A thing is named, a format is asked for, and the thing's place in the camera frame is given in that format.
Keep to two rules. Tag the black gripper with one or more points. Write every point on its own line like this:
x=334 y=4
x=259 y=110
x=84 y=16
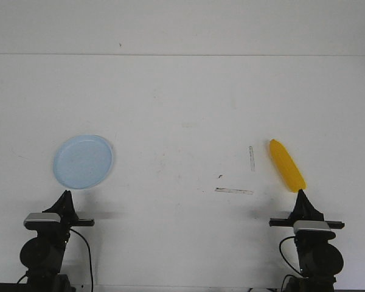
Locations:
x=63 y=210
x=304 y=208

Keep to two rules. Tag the light blue round plate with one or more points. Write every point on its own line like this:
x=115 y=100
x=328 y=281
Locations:
x=83 y=161

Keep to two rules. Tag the yellow corn cob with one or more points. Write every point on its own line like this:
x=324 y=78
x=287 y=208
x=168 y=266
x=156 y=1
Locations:
x=287 y=168

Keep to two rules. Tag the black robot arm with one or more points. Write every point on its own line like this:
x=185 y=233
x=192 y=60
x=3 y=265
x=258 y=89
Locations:
x=43 y=255
x=319 y=261

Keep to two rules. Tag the horizontal tape strip marker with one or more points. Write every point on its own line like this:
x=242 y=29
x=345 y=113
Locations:
x=235 y=191

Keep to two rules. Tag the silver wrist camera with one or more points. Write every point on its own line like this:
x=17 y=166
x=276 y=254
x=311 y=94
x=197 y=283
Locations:
x=37 y=221
x=314 y=229

